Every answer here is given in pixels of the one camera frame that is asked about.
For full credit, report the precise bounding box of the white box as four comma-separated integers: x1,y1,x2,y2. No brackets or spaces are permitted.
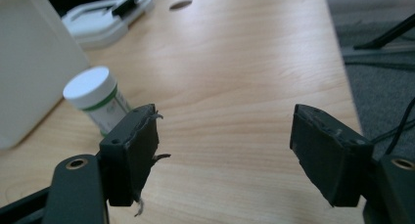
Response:
0,0,92,151

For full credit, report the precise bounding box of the black cable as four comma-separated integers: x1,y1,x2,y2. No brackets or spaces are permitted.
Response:
371,96,415,156

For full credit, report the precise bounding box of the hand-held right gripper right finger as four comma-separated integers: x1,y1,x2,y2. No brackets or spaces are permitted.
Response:
289,103,375,208

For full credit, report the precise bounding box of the white bottle with green band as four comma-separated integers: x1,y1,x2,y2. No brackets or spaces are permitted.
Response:
62,66,133,137

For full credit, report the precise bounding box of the black metal stand leg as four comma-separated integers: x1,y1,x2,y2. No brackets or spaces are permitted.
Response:
353,14,415,51

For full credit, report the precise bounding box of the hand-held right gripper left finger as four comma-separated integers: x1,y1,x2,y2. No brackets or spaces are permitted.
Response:
98,103,172,218

